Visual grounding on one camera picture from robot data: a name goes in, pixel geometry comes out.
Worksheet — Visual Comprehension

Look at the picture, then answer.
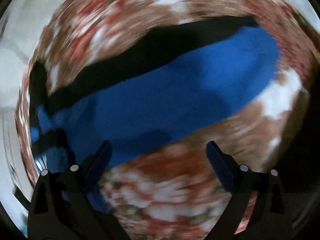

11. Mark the blue and black sweater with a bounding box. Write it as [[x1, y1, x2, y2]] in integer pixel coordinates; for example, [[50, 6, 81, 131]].
[[29, 16, 279, 209]]

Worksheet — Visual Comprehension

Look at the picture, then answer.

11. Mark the floral brown white blanket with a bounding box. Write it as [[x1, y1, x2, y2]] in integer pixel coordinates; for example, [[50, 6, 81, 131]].
[[15, 0, 319, 239]]

